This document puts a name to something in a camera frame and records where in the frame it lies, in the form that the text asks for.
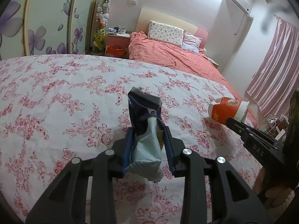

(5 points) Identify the red white paper cup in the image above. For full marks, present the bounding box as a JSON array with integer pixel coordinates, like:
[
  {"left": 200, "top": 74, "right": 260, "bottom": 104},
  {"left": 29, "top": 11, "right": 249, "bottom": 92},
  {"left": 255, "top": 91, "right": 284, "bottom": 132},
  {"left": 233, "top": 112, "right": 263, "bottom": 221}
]
[{"left": 208, "top": 97, "right": 249, "bottom": 125}]

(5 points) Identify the person's right hand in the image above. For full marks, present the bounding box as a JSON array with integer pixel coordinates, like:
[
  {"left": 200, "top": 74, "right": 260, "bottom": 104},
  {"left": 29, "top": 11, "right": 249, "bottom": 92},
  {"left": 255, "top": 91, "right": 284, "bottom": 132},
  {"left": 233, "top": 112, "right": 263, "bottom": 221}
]
[{"left": 252, "top": 167, "right": 292, "bottom": 208}]

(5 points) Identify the pink striped curtain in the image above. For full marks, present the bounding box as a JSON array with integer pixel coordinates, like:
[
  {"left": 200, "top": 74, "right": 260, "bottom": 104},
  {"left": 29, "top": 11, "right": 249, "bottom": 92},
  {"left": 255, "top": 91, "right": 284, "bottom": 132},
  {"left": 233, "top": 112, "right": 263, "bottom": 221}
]
[{"left": 245, "top": 18, "right": 298, "bottom": 116}]

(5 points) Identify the pink floral tablecloth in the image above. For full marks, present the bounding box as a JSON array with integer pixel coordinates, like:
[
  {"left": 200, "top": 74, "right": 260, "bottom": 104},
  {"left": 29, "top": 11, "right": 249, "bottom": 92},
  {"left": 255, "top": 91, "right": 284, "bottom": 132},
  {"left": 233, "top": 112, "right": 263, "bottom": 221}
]
[{"left": 1, "top": 55, "right": 261, "bottom": 220}]

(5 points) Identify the red bag under nightstand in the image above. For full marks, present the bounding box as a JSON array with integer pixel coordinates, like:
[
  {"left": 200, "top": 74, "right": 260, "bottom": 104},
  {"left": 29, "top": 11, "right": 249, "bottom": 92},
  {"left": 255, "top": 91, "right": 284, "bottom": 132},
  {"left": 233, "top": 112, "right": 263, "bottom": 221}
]
[{"left": 105, "top": 45, "right": 127, "bottom": 57}]

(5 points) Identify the coral red duvet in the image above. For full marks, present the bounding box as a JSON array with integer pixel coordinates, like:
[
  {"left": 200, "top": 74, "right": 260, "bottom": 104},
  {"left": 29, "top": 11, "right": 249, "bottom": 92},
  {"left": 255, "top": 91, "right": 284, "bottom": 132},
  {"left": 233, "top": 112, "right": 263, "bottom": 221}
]
[{"left": 128, "top": 31, "right": 257, "bottom": 130}]

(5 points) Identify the right wooden nightstand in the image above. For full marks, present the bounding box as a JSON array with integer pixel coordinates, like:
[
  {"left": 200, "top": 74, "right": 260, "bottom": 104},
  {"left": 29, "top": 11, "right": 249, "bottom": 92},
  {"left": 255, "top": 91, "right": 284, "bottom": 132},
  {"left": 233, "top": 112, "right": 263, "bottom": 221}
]
[{"left": 208, "top": 57, "right": 219, "bottom": 69}]

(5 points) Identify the red left nightstand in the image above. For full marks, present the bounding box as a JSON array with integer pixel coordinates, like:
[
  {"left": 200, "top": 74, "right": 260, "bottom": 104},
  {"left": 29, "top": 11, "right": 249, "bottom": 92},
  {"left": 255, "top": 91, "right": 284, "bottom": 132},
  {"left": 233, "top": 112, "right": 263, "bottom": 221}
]
[{"left": 105, "top": 33, "right": 130, "bottom": 59}]

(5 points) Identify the pink striped pillow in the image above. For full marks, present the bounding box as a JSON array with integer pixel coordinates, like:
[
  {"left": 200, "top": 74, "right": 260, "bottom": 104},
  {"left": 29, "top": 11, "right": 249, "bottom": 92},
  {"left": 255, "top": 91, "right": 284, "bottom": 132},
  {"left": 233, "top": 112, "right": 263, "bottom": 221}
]
[{"left": 181, "top": 31, "right": 202, "bottom": 54}]

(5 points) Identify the white green mug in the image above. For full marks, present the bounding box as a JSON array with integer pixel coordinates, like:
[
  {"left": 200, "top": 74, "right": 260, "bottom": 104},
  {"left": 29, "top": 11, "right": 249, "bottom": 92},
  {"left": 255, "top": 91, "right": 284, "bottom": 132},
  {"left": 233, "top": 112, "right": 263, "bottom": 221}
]
[{"left": 119, "top": 28, "right": 126, "bottom": 34}]

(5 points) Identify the floral white pillow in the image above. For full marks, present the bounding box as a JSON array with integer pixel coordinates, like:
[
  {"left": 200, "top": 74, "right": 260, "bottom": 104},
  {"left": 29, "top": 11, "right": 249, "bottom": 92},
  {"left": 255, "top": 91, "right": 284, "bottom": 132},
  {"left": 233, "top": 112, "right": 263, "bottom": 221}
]
[{"left": 147, "top": 21, "right": 184, "bottom": 47}]

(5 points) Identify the beige pink headboard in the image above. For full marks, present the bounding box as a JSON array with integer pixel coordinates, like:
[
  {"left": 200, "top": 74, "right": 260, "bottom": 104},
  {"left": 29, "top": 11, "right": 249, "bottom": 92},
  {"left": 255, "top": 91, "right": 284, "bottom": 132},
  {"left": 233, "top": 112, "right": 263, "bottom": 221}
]
[{"left": 135, "top": 8, "right": 208, "bottom": 49}]

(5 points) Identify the hanging plush toy stack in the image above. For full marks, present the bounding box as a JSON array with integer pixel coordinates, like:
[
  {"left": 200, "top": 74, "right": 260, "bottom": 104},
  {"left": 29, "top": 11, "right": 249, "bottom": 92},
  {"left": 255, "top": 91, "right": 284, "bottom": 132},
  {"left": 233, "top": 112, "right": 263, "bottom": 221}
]
[{"left": 92, "top": 0, "right": 110, "bottom": 54}]

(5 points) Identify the white air conditioner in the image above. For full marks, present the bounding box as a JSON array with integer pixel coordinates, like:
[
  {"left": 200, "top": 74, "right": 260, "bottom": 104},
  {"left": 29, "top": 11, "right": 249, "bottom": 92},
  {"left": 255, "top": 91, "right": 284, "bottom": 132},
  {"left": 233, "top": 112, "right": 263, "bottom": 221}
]
[{"left": 225, "top": 0, "right": 252, "bottom": 23}]

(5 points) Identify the wardrobe with purple flowers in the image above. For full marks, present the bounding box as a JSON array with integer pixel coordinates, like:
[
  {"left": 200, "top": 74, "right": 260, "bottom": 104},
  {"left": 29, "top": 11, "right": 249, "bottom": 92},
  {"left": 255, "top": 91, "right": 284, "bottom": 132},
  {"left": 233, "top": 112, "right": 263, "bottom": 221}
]
[{"left": 1, "top": 0, "right": 96, "bottom": 60}]

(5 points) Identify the white wire rack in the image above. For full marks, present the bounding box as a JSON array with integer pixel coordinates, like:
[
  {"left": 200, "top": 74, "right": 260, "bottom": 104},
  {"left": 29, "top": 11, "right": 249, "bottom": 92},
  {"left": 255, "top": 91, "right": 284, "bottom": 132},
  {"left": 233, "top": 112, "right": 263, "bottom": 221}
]
[{"left": 258, "top": 114, "right": 289, "bottom": 141}]

